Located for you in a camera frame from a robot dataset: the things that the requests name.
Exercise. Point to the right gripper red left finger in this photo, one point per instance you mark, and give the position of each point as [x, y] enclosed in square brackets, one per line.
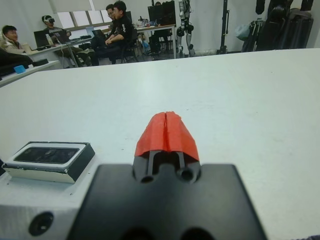
[152, 137]

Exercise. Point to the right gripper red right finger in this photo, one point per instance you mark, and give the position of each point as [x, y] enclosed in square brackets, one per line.
[180, 137]

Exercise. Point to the slim black camera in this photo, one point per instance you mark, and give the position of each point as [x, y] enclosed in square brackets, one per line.
[47, 155]

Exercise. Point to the small blue box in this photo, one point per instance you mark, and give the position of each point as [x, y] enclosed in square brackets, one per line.
[20, 69]

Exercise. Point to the wooden desk with white legs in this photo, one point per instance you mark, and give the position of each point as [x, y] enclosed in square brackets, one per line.
[162, 26]

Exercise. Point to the person in black jacket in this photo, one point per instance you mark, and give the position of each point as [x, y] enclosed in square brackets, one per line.
[122, 27]

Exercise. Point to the black laptop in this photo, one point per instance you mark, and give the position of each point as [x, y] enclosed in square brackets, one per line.
[98, 33]

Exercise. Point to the black upright stand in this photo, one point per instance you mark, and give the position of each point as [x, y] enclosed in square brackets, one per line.
[225, 25]

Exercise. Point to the clear plastic bag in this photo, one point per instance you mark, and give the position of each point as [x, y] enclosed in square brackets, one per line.
[242, 32]

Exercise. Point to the white black humanoid robot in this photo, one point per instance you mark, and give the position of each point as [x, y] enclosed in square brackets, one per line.
[185, 15]

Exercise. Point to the large black monitor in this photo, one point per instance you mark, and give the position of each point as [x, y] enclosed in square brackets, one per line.
[160, 12]

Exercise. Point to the folded tripod bundle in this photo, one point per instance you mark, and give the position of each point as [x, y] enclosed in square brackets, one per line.
[253, 35]

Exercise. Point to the person with glasses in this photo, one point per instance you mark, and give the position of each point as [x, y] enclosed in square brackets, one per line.
[109, 11]

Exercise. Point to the long grey desk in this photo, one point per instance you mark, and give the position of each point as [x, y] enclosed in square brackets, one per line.
[50, 48]

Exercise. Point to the white bottle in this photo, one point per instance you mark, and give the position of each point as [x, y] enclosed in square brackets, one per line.
[49, 40]

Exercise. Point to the black soft bag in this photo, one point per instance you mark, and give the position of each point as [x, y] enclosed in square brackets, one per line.
[273, 27]

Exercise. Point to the person wearing VR headset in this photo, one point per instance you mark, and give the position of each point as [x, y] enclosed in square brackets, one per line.
[53, 31]

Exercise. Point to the small black monitor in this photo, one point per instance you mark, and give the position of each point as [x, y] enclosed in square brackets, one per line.
[40, 40]

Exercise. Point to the black hard case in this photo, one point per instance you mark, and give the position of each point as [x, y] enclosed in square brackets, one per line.
[300, 27]

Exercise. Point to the person in beige coat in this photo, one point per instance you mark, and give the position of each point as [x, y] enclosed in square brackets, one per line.
[12, 46]

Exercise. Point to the white camera box base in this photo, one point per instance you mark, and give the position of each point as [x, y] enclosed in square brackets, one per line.
[50, 175]

